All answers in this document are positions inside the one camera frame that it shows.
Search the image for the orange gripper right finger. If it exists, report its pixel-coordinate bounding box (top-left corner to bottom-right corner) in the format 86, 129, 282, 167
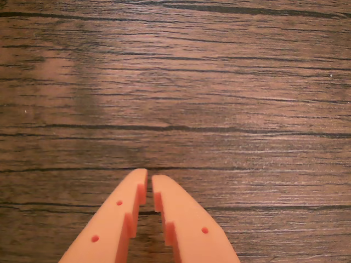
151, 175, 241, 263

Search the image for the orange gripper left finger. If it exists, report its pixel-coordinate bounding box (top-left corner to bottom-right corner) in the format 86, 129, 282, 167
58, 168, 148, 263

